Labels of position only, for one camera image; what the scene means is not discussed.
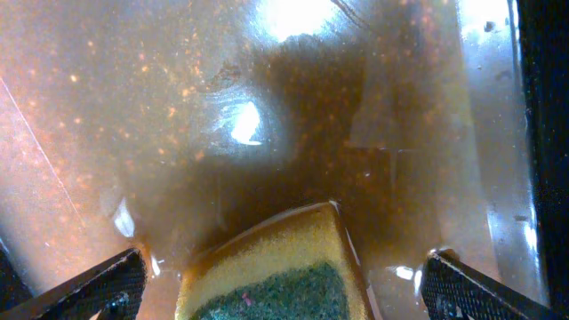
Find black water tray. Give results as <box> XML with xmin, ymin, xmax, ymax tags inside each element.
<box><xmin>1</xmin><ymin>0</ymin><xmax>568</xmax><ymax>319</ymax></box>

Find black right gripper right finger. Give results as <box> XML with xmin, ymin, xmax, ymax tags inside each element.
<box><xmin>420</xmin><ymin>251</ymin><xmax>568</xmax><ymax>320</ymax></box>

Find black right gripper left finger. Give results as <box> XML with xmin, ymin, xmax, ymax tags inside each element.
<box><xmin>1</xmin><ymin>248</ymin><xmax>147</xmax><ymax>320</ymax></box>

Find yellow green sponge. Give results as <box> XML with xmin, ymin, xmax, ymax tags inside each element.
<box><xmin>175</xmin><ymin>201</ymin><xmax>373</xmax><ymax>319</ymax></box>

